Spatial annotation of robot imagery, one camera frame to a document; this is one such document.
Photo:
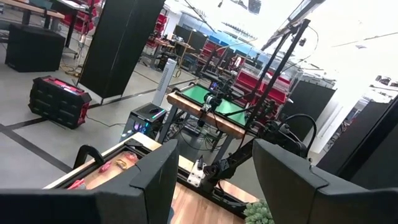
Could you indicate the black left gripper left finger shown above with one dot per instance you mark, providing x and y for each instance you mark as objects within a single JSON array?
[{"x": 77, "y": 208}]

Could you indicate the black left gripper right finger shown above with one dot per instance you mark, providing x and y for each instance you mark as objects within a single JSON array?
[{"x": 326, "y": 208}]

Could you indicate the red candy wrapper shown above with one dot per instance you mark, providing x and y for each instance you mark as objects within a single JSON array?
[{"x": 77, "y": 184}]

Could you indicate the small red candy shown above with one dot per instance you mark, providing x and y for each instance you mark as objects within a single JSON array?
[{"x": 105, "y": 167}]

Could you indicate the yellow candy wrapper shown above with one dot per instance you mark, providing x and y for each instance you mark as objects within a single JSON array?
[{"x": 121, "y": 164}]

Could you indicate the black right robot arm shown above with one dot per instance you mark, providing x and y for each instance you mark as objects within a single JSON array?
[{"x": 236, "y": 158}]

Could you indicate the small black background robot arm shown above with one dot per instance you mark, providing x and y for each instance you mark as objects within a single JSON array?
[{"x": 217, "y": 93}]

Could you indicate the black C-clamp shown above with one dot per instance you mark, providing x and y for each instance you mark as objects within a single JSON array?
[{"x": 85, "y": 147}]

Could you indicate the green artificial plant white pot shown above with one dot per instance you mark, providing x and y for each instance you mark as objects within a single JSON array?
[{"x": 258, "y": 214}]

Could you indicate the tall black partition panel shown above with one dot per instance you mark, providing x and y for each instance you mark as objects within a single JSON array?
[
  {"x": 118, "y": 46},
  {"x": 311, "y": 102}
]

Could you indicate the red black tool box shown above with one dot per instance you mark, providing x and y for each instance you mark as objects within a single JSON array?
[{"x": 59, "y": 102}]

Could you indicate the black computer tower rgb lights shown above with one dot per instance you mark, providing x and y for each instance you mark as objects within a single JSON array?
[{"x": 146, "y": 113}]

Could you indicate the red storage bin rack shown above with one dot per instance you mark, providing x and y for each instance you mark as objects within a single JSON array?
[
  {"x": 273, "y": 93},
  {"x": 161, "y": 20},
  {"x": 81, "y": 21},
  {"x": 208, "y": 46}
]

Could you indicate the white tower fan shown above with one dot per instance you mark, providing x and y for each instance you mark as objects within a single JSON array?
[{"x": 164, "y": 81}]

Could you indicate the black cube cabinet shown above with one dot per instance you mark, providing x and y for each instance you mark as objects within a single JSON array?
[{"x": 34, "y": 48}]

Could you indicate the workbench with green mat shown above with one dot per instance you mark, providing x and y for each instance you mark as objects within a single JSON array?
[{"x": 199, "y": 93}]

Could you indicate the blue background panel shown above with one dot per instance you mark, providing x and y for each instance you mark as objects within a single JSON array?
[{"x": 236, "y": 46}]

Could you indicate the wooden workbench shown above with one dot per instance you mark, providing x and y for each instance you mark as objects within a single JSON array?
[{"x": 37, "y": 11}]

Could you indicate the black background monitor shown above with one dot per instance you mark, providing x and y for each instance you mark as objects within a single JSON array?
[{"x": 196, "y": 40}]

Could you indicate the black aluminium table frame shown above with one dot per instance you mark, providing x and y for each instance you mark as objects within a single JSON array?
[{"x": 230, "y": 206}]

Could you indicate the thin black camera mast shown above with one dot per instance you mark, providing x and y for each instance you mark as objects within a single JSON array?
[{"x": 280, "y": 71}]

